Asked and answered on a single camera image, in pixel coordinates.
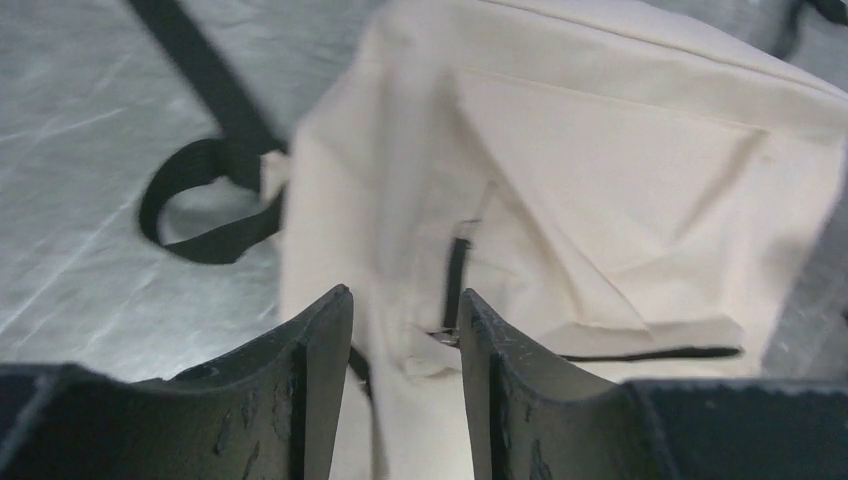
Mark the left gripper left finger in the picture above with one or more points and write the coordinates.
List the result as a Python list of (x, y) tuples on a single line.
[(268, 409)]

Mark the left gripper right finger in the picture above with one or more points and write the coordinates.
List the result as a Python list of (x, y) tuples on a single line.
[(533, 415)]

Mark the beige canvas backpack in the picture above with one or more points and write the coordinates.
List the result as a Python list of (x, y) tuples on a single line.
[(633, 189)]

